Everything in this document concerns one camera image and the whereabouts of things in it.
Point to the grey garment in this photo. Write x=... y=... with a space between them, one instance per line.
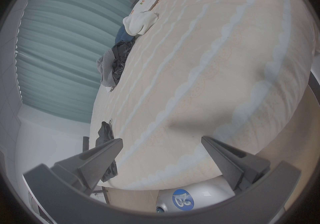
x=106 y=68

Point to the dark blue garment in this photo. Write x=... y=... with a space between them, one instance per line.
x=122 y=34

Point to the bed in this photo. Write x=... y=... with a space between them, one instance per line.
x=212 y=80

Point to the cream garment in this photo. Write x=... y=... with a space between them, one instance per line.
x=140 y=21

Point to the black garment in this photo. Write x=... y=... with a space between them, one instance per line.
x=122 y=57

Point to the white garment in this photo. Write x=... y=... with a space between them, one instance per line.
x=110 y=89

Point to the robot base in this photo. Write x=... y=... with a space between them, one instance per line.
x=207 y=193

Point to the blue-green curtain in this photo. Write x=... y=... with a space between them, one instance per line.
x=65 y=50

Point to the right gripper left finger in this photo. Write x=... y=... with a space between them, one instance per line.
x=95 y=163

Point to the black T-shirt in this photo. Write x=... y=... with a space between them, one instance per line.
x=106 y=133

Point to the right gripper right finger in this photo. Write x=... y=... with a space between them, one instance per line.
x=232 y=165

